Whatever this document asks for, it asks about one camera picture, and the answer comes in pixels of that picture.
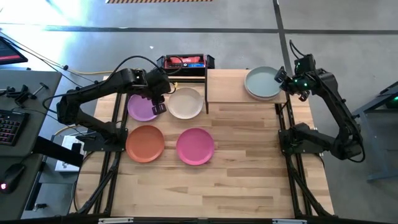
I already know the orange plate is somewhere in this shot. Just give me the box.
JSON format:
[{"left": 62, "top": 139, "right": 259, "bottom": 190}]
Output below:
[{"left": 125, "top": 125, "right": 165, "bottom": 164}]

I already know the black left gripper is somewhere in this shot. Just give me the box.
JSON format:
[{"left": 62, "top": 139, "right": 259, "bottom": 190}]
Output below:
[{"left": 146, "top": 70, "right": 172, "bottom": 115}]

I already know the grey side desk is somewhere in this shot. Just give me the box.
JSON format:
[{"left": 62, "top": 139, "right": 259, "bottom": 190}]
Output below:
[{"left": 0, "top": 70, "right": 63, "bottom": 220}]

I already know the white box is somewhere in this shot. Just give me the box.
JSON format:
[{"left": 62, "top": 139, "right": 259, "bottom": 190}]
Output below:
[{"left": 55, "top": 136, "right": 85, "bottom": 173}]

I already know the wooden shelf with black legs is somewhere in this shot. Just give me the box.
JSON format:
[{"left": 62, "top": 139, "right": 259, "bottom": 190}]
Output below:
[{"left": 205, "top": 65, "right": 293, "bottom": 115}]

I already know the black computer monitor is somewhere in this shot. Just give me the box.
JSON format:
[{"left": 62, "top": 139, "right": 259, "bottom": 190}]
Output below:
[{"left": 0, "top": 36, "right": 29, "bottom": 65}]

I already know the black clamp tool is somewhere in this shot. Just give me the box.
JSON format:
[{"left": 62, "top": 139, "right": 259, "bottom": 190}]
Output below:
[{"left": 0, "top": 82, "right": 50, "bottom": 106}]

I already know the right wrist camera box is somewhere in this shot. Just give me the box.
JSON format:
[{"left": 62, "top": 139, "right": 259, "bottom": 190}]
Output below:
[{"left": 294, "top": 54, "right": 317, "bottom": 75}]

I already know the black metal cart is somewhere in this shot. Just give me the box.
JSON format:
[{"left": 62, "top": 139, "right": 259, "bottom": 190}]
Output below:
[{"left": 343, "top": 81, "right": 398, "bottom": 183}]

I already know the purple plate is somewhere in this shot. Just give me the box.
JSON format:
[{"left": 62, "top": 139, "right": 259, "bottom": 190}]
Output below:
[{"left": 127, "top": 93, "right": 161, "bottom": 122}]

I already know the red and black power unit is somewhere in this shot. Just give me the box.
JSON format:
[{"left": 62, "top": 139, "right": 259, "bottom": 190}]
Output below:
[{"left": 155, "top": 54, "right": 216, "bottom": 77}]

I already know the black keyboard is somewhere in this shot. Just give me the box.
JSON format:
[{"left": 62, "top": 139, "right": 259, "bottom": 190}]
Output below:
[{"left": 0, "top": 109, "right": 30, "bottom": 147}]

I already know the teal plate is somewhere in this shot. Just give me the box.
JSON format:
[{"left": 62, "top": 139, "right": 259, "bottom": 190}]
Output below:
[{"left": 244, "top": 65, "right": 282, "bottom": 100}]

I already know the pink plate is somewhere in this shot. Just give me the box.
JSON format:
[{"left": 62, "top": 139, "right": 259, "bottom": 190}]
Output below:
[{"left": 175, "top": 128, "right": 215, "bottom": 166}]

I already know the cream white plate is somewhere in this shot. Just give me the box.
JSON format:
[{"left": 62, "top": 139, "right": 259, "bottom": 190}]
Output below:
[{"left": 167, "top": 86, "right": 205, "bottom": 120}]

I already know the black angled beam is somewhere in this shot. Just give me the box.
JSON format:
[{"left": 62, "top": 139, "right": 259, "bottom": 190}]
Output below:
[{"left": 32, "top": 136, "right": 85, "bottom": 168}]

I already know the black floor cable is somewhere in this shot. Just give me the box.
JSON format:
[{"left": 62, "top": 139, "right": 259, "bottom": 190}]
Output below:
[{"left": 0, "top": 30, "right": 102, "bottom": 94}]

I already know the black computer mouse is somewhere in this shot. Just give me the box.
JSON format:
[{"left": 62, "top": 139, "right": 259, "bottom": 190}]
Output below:
[{"left": 0, "top": 163, "right": 27, "bottom": 194}]

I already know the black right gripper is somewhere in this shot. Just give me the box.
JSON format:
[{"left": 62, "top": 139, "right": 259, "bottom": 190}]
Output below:
[{"left": 275, "top": 66, "right": 312, "bottom": 102}]

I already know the silver metal bracket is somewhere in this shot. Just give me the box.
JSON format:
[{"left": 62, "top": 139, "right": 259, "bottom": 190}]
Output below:
[
  {"left": 98, "top": 217, "right": 134, "bottom": 224},
  {"left": 272, "top": 218, "right": 308, "bottom": 224}
]

